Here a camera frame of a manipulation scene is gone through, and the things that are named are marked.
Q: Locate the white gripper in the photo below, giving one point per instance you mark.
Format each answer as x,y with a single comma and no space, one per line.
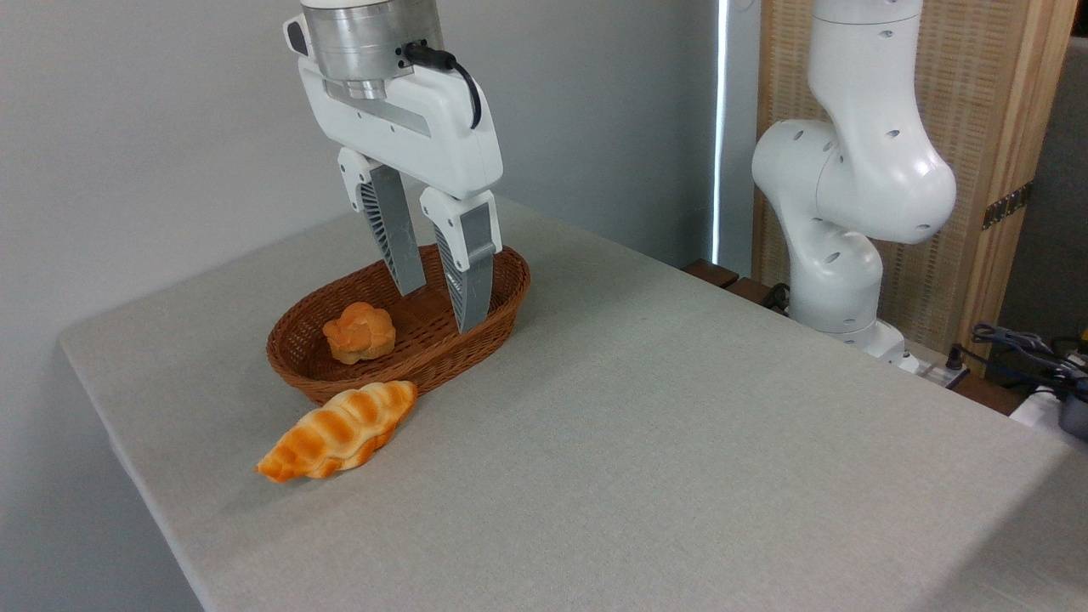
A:
425,136

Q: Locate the long orange croissant bread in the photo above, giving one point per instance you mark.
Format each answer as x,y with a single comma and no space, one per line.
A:
340,429

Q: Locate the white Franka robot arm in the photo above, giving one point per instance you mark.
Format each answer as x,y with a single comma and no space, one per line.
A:
850,170

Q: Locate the round bread roll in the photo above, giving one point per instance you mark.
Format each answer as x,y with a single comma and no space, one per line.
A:
359,333

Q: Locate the brown wicker oval basket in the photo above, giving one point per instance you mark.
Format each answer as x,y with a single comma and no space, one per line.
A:
297,344

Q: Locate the black power plug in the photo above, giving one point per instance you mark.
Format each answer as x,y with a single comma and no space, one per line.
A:
956,357

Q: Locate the wooden rattan folding screen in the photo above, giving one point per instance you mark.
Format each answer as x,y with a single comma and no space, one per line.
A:
969,85

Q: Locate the brass screen hinge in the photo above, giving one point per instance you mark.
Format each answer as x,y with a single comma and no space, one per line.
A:
1007,206

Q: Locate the grey device box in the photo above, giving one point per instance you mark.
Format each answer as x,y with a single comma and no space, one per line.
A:
1075,418

